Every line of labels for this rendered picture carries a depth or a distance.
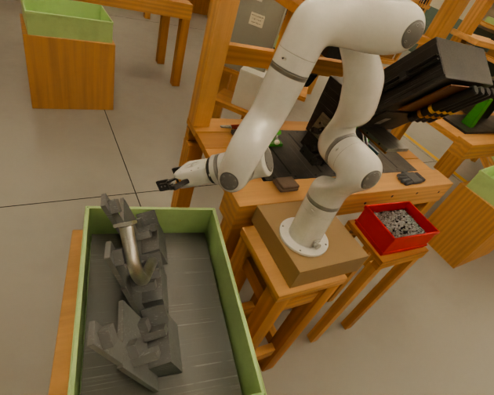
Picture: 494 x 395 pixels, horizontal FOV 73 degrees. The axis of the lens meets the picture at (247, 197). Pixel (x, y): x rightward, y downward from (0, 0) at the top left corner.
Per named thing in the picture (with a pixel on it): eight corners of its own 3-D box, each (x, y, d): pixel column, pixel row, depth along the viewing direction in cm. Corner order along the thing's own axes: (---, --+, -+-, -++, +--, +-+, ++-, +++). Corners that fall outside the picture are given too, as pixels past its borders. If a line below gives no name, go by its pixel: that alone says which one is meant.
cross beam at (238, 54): (393, 85, 224) (401, 72, 219) (217, 63, 161) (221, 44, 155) (388, 81, 227) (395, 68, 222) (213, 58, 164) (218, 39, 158)
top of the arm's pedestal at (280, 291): (343, 284, 129) (348, 278, 127) (275, 303, 114) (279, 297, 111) (302, 223, 149) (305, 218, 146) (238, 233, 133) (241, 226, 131)
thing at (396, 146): (405, 153, 167) (408, 148, 165) (384, 154, 159) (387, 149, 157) (358, 112, 191) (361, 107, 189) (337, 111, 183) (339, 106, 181)
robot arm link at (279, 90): (299, 85, 64) (238, 203, 80) (310, 75, 77) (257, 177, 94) (258, 63, 64) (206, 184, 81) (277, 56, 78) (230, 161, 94)
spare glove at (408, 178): (412, 172, 200) (414, 168, 198) (425, 183, 194) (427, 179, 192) (390, 174, 189) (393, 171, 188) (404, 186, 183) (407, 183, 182)
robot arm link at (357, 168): (328, 187, 119) (359, 128, 104) (358, 224, 107) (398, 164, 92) (300, 188, 113) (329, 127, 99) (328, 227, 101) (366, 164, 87)
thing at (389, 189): (438, 201, 214) (454, 183, 205) (230, 231, 141) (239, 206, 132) (423, 186, 223) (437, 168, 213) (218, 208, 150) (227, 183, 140)
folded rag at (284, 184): (280, 193, 146) (282, 188, 144) (271, 181, 151) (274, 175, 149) (298, 191, 151) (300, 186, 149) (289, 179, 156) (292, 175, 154)
